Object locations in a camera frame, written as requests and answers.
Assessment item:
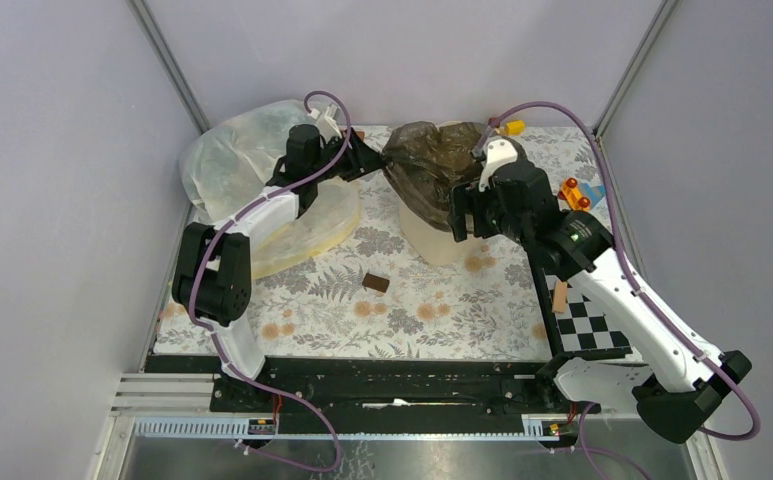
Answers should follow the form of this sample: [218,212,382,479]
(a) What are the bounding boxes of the beige plastic trash bin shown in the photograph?
[399,120,487,268]

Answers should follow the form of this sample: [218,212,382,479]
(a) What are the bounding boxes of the dark trash bag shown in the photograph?
[382,121,482,232]

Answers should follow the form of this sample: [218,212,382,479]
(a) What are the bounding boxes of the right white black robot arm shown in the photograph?
[449,161,752,444]

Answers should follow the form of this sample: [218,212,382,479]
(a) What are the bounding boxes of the right aluminium frame post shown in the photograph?
[593,0,681,137]

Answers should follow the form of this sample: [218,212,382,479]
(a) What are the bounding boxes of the orange red toy car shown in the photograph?
[557,177,592,211]

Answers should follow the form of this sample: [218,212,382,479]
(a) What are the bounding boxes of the small brown wooden block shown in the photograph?
[361,273,390,293]

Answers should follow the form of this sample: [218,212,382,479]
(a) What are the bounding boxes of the black white checkerboard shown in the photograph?
[530,269,633,360]

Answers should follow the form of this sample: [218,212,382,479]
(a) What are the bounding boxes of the translucent white plastic bag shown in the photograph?
[179,100,362,279]

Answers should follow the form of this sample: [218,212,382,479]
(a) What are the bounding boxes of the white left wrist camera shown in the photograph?
[308,103,342,142]

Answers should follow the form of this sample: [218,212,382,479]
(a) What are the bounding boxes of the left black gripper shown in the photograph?
[309,127,390,183]

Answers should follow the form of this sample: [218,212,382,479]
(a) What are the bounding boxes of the blue paper piece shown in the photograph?
[584,185,606,208]

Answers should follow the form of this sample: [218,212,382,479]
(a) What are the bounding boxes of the aluminium frame post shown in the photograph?
[126,0,212,134]
[593,0,681,137]

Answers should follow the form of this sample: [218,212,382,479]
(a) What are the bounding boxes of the floral patterned table mat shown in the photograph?
[154,123,646,362]

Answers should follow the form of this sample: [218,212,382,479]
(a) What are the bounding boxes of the grey slotted cable duct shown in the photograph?
[134,416,561,443]

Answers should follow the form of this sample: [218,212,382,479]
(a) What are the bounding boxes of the small yellow block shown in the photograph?
[502,120,526,136]

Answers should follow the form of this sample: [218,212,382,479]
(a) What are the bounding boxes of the left aluminium frame post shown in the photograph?
[126,0,212,134]

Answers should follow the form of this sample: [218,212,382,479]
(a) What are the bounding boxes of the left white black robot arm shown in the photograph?
[171,125,386,411]

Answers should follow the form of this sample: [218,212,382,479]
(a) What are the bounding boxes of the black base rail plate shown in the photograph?
[210,357,603,437]

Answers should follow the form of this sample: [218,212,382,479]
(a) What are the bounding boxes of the tan wooden block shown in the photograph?
[551,280,568,314]

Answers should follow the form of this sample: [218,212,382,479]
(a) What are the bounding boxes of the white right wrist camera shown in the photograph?
[477,136,519,192]

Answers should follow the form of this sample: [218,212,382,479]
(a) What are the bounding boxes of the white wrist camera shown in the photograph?
[308,103,342,142]
[477,136,519,192]

